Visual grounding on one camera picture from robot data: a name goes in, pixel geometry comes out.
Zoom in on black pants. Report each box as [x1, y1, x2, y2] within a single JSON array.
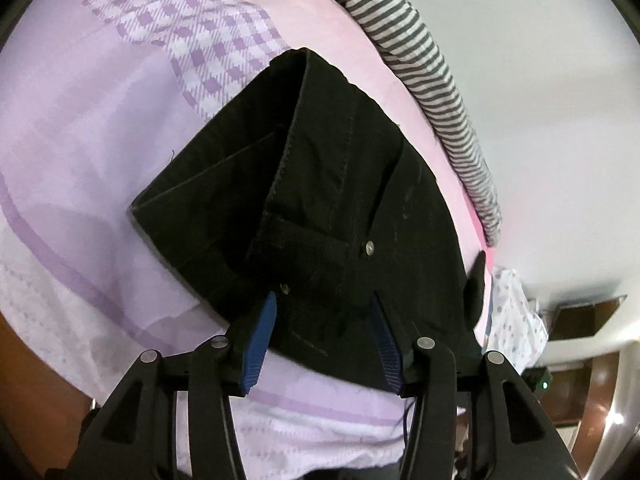
[[130, 49, 480, 390]]

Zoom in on white patterned quilt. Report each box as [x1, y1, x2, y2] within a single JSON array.
[[483, 269, 549, 374]]

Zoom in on grey white striped blanket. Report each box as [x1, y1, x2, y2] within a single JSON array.
[[335, 0, 502, 247]]

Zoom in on pink purple bed sheet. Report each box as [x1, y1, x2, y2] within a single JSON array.
[[0, 0, 497, 480]]

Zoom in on wooden wall cabinet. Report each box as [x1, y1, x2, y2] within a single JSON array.
[[549, 295, 627, 341]]

